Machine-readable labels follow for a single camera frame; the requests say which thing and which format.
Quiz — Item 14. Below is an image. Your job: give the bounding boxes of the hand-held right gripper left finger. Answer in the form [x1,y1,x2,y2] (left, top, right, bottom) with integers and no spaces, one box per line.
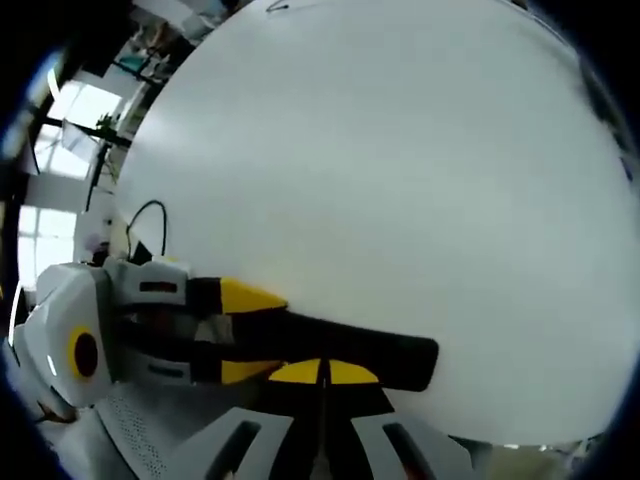
[168,358,327,480]

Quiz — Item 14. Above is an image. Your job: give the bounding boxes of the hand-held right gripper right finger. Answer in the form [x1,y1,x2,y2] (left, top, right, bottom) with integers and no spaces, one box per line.
[319,358,477,480]

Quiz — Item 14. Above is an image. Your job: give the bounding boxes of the black remote control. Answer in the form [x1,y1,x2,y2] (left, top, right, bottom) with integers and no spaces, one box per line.
[224,305,441,394]

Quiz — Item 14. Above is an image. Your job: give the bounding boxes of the thin black cable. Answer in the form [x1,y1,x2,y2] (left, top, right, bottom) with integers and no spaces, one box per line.
[125,199,169,262]

